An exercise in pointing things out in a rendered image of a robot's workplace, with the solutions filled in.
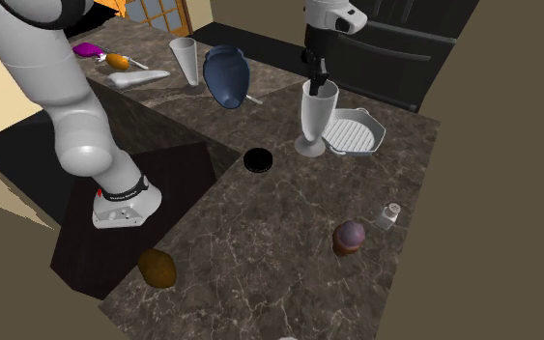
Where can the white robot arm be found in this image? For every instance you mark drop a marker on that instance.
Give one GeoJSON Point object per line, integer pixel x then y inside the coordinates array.
{"type": "Point", "coordinates": [71, 117]}

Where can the dark blue vase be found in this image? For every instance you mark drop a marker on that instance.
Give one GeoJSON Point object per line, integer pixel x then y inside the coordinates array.
{"type": "Point", "coordinates": [226, 73]}

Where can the brown potato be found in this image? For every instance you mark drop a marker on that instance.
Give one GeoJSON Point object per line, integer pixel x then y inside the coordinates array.
{"type": "Point", "coordinates": [157, 268]}

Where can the white bottle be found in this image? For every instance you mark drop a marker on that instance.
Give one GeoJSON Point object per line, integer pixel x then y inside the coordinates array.
{"type": "Point", "coordinates": [135, 79]}

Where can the wooden door with glass panes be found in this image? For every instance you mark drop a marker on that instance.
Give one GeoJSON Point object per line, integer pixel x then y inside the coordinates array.
{"type": "Point", "coordinates": [158, 14]}

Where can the orange fruit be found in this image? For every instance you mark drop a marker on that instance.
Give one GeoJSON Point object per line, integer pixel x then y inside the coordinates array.
{"type": "Point", "coordinates": [117, 61]}

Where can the silver spoon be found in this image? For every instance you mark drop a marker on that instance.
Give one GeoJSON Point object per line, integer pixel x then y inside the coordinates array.
{"type": "Point", "coordinates": [135, 61]}

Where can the white ridged grill pan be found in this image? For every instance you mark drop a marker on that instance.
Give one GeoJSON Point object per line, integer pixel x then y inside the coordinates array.
{"type": "Point", "coordinates": [354, 136]}

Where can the black refrigerator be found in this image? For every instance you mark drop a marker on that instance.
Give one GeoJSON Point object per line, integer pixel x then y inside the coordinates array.
{"type": "Point", "coordinates": [394, 52]}

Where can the white footed tall cup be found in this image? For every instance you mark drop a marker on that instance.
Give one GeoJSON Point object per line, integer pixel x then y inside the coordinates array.
{"type": "Point", "coordinates": [316, 115]}

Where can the dark robot stand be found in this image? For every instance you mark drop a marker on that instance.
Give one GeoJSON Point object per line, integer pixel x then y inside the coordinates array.
{"type": "Point", "coordinates": [158, 198]}

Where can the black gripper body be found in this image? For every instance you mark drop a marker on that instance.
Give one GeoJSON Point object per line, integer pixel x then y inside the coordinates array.
{"type": "Point", "coordinates": [317, 45]}

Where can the purple and brown ball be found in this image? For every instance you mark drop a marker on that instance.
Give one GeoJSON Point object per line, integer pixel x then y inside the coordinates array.
{"type": "Point", "coordinates": [349, 237]}

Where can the white salt shaker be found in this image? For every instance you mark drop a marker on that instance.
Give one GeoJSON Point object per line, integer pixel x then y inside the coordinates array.
{"type": "Point", "coordinates": [387, 216]}

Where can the magenta bottle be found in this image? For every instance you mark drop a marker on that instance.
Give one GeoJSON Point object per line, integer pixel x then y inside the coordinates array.
{"type": "Point", "coordinates": [84, 49]}

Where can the black round puck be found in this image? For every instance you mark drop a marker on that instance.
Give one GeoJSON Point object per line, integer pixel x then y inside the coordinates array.
{"type": "Point", "coordinates": [258, 160]}

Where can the white cone-shaped glass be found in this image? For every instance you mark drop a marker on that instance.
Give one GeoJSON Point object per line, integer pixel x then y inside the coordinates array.
{"type": "Point", "coordinates": [186, 59]}

